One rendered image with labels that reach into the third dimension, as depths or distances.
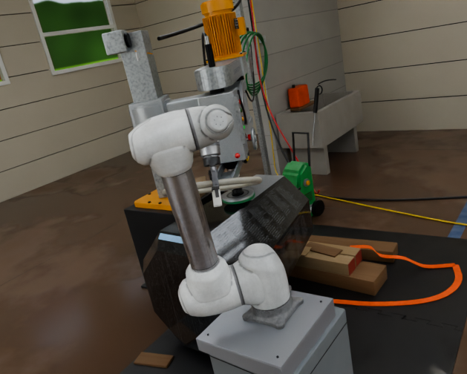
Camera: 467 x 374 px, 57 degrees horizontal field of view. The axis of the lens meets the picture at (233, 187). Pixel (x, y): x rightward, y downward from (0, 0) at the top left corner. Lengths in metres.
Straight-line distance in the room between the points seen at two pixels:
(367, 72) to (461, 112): 1.53
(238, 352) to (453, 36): 6.04
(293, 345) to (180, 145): 0.76
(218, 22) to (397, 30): 4.39
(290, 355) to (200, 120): 0.81
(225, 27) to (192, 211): 2.01
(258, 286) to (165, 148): 0.61
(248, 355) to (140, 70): 2.33
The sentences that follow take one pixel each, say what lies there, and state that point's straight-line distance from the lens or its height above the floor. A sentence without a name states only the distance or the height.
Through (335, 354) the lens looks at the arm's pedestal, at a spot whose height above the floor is 0.67.
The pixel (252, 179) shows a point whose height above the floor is 1.26.
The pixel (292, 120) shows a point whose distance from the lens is 5.54.
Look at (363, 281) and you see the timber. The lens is 3.21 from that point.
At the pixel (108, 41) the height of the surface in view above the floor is 2.02.
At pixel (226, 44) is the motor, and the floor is 1.84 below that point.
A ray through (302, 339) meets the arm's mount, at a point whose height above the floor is 0.87.
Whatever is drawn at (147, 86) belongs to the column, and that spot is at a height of 1.66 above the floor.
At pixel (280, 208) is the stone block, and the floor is 0.75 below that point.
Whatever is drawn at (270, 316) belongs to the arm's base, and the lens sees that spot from 1.64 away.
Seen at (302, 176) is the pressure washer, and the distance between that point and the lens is 4.29.
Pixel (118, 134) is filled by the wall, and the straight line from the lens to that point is 9.63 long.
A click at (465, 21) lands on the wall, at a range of 6.97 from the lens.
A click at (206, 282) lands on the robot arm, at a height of 1.11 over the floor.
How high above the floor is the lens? 1.86
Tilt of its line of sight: 19 degrees down
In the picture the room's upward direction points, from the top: 12 degrees counter-clockwise
